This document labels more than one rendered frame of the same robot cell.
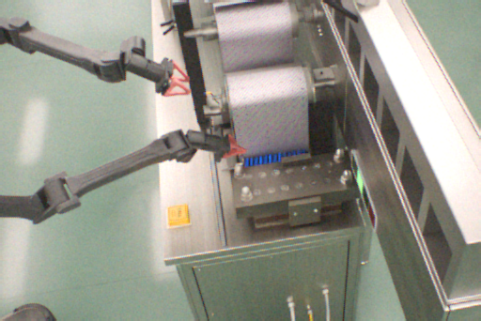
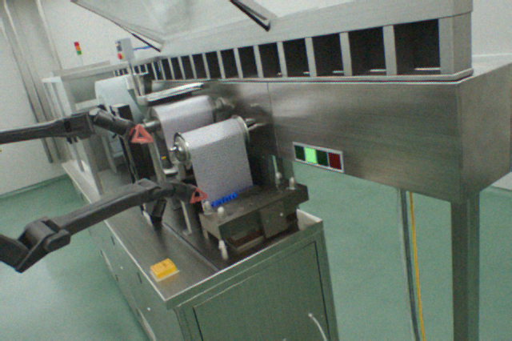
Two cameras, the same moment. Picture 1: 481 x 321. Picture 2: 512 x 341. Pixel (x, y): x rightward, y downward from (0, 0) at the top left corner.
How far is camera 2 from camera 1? 99 cm
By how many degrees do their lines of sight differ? 37
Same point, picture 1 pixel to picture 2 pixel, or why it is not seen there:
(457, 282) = (454, 44)
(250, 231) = (234, 254)
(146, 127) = (90, 318)
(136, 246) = not seen: outside the picture
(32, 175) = not seen: outside the picture
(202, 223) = (189, 266)
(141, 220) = not seen: outside the picture
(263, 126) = (216, 166)
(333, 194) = (290, 198)
